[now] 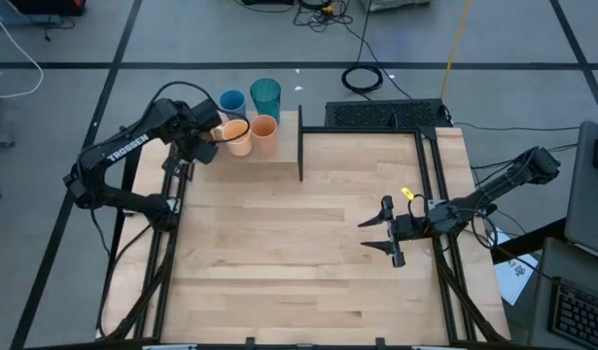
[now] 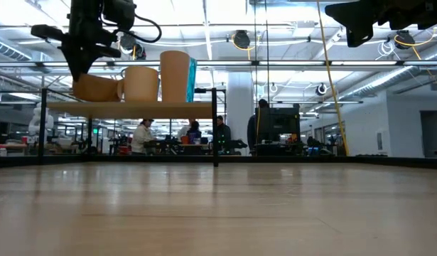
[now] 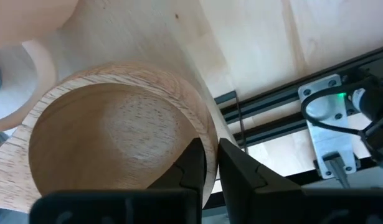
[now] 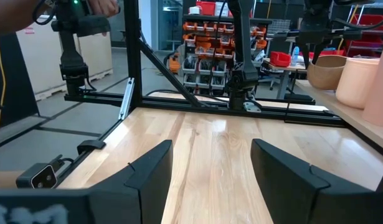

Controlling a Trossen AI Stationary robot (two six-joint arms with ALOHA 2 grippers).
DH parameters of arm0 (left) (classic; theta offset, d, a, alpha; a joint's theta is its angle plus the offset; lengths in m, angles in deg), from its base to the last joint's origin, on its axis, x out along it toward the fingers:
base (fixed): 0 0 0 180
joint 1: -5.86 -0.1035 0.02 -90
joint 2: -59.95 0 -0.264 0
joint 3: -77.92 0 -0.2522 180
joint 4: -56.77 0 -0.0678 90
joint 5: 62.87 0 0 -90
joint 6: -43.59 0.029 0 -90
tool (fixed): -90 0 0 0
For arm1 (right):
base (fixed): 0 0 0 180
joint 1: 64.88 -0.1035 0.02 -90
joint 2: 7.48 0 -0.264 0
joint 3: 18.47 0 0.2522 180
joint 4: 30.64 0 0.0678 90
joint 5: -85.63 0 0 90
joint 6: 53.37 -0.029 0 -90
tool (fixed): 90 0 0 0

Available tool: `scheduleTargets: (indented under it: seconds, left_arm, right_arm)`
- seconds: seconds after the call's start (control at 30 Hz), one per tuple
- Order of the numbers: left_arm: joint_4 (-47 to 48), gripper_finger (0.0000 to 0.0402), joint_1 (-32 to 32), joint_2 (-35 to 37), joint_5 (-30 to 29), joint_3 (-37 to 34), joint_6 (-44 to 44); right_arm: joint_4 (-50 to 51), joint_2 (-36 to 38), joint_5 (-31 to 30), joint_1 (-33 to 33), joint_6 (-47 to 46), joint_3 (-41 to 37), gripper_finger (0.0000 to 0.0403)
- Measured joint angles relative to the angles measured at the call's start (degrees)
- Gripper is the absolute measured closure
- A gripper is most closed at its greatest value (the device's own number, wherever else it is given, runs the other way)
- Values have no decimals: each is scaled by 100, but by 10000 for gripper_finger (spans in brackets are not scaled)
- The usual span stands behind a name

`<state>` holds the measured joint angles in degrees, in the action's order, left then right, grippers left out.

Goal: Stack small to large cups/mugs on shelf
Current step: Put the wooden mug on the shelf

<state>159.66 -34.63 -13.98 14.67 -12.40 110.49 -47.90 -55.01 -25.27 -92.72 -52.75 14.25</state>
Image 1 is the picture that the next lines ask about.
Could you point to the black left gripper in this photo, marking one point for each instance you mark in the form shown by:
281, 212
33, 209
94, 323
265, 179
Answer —
203, 119

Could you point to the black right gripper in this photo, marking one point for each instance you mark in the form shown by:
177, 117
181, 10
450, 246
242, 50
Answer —
408, 227

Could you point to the blue plastic cup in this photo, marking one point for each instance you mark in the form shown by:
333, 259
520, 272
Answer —
232, 103

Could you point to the peach plastic cup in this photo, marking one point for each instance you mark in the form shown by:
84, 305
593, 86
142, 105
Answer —
240, 146

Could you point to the pink plastic cup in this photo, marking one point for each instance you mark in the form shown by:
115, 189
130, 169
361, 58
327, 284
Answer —
264, 141

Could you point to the teal transparent tumbler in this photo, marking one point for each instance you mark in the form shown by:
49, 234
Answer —
265, 97

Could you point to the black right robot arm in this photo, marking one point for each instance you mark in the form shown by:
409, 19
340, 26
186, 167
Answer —
503, 182

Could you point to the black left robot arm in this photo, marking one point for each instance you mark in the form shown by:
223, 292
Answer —
128, 146

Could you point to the yellow paper tag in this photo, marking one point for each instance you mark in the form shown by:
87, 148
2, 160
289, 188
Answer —
407, 193

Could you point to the white paper sheet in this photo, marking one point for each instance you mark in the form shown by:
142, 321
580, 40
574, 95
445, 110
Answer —
515, 282

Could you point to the grey side desk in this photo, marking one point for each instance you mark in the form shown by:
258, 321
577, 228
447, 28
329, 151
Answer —
587, 204
546, 262

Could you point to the black red equipment box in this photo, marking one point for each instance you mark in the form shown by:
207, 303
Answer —
45, 6

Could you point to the black computer keyboard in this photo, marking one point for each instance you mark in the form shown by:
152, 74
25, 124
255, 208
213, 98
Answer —
580, 316

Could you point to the grey equipment box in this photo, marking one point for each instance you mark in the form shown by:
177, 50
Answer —
396, 4

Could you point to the black aluminium table frame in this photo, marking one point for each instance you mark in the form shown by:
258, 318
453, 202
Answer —
359, 129

